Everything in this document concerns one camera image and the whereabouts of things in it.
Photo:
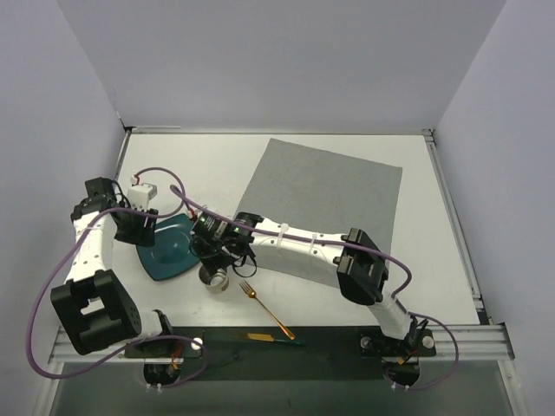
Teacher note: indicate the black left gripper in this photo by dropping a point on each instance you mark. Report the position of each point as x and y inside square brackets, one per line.
[141, 230]

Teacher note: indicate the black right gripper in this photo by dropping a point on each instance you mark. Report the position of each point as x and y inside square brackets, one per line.
[201, 250]

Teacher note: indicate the white steel cup brown band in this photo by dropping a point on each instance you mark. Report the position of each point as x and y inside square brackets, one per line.
[216, 282]

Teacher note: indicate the grey cloth placemat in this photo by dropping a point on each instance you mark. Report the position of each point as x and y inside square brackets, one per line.
[316, 190]

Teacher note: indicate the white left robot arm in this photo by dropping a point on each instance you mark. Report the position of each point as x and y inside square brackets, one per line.
[93, 306]

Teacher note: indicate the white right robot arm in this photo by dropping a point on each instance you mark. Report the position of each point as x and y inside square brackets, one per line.
[350, 262]

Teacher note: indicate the teal square plate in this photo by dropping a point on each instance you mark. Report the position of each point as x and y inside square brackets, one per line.
[171, 255]

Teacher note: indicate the gold fork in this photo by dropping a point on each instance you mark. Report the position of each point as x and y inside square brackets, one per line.
[252, 294]

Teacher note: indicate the black front mat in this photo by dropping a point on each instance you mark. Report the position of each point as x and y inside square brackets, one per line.
[281, 363]

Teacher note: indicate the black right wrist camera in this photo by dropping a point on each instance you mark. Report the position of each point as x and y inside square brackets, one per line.
[208, 227]

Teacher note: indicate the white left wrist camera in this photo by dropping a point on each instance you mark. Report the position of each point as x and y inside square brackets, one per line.
[141, 195]

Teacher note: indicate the gold knife teal handle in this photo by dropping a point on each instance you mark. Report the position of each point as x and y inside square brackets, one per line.
[268, 338]

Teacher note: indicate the aluminium front rail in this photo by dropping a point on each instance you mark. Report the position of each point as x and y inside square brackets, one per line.
[467, 342]

